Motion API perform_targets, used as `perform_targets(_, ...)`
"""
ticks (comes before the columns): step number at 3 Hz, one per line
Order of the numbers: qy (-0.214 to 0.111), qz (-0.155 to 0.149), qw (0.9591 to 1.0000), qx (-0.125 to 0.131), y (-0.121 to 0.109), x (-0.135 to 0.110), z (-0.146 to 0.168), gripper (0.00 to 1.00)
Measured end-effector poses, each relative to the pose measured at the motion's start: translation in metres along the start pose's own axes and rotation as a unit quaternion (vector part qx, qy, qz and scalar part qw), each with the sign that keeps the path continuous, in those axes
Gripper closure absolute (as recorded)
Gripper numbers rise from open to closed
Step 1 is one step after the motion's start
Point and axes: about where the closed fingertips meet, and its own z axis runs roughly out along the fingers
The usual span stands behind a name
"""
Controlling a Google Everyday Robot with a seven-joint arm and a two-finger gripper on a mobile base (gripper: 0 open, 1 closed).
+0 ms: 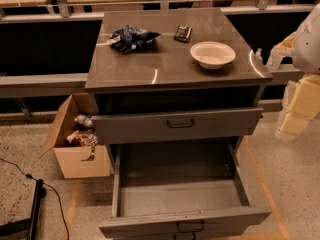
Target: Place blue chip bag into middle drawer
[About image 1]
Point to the grey top drawer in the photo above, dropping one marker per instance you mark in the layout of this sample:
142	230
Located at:
174	126

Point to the grey open middle drawer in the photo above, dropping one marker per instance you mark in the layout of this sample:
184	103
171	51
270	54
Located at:
180	187

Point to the cardboard box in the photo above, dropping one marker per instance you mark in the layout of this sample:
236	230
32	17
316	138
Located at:
75	158

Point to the white bowl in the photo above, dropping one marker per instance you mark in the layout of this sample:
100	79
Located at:
212	55

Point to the brown snack bag in box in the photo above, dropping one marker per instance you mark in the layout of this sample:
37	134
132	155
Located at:
83	138

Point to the grey bottom drawer front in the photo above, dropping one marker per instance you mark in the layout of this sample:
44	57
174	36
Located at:
225	231

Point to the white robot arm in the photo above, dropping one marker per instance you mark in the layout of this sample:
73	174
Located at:
306	44

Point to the clear pump bottle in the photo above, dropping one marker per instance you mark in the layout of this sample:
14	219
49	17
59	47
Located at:
280	51

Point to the small clear bottle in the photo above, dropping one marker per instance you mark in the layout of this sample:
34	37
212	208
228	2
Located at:
259	54

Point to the small dark snack packet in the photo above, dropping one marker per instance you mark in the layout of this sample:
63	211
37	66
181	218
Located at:
183	34

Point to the silver snack bag in box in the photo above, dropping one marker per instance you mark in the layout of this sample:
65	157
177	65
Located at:
84	120

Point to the blue chip bag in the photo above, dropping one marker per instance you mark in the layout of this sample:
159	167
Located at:
130	38

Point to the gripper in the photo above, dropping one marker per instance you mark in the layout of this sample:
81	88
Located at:
307	49

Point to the grey drawer cabinet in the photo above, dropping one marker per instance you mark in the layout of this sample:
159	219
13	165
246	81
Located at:
164	77

